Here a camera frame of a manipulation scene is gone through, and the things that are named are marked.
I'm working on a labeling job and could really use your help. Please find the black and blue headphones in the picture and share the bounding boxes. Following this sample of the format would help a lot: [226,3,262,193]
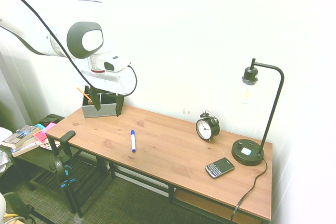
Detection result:
[53,155,77,189]

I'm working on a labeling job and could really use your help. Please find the black twin-bell alarm clock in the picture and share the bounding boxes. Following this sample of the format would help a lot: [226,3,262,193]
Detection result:
[195,110,221,143]

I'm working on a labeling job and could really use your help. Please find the wooden lower desk shelf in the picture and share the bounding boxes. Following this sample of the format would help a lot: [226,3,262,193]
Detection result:
[174,189,265,224]

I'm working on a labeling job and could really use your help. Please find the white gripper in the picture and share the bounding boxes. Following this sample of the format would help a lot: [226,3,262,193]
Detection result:
[76,69,127,118]

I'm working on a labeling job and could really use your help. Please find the wooden desk with black frame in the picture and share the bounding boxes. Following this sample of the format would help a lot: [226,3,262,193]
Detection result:
[45,134,271,224]

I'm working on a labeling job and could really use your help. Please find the pink sticky note pad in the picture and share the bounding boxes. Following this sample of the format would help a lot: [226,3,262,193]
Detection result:
[33,122,57,142]

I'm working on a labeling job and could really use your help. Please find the black desk lamp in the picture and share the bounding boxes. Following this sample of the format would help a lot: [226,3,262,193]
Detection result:
[231,58,285,167]

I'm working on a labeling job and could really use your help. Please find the dark side table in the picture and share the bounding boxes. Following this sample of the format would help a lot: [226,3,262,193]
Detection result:
[12,113,98,204]

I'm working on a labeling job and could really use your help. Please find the clear lamp light bulb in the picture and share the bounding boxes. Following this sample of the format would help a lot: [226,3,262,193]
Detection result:
[240,84,253,104]

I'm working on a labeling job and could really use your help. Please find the black keypad smartphone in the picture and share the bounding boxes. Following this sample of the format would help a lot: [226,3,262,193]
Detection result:
[205,157,235,179]

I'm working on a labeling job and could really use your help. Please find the colourful striped magazine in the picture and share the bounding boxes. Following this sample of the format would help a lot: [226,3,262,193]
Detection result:
[35,137,62,152]

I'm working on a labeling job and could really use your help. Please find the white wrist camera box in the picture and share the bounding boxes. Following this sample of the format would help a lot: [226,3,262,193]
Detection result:
[103,54,132,73]

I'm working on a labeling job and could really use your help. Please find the tan-edged thick book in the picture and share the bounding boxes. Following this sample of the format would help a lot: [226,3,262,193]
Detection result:
[10,140,45,158]

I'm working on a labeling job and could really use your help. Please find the black lamp power cable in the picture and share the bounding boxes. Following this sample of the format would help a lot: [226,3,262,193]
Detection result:
[230,157,268,221]

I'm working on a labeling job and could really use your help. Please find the paperback book with photo cover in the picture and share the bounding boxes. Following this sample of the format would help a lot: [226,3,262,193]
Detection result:
[1,124,42,150]

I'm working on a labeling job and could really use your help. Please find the orange pencil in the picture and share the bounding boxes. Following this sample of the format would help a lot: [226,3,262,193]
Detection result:
[76,87,93,101]

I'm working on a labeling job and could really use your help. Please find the blue and white marker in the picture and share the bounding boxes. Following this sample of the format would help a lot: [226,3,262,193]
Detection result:
[130,130,138,153]

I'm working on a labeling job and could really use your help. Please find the grey felt desk organiser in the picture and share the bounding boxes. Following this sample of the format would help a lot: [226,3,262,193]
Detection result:
[81,91,118,119]

